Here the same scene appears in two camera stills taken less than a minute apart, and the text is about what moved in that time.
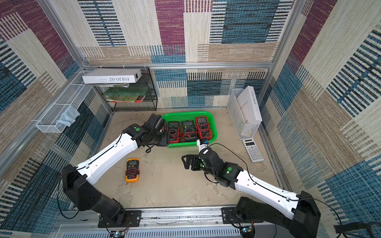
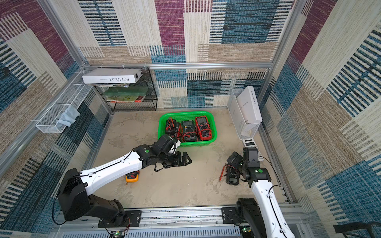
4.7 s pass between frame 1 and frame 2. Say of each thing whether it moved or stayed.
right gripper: moved
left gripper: moved
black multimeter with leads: moved
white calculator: stayed
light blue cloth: stayed
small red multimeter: stayed
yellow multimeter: stayed
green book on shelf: stayed
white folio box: stayed
